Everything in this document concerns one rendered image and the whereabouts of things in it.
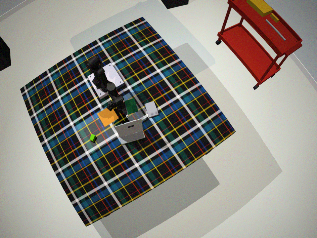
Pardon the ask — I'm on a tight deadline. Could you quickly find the green square patch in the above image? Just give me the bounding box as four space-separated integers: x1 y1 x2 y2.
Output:
125 98 138 114

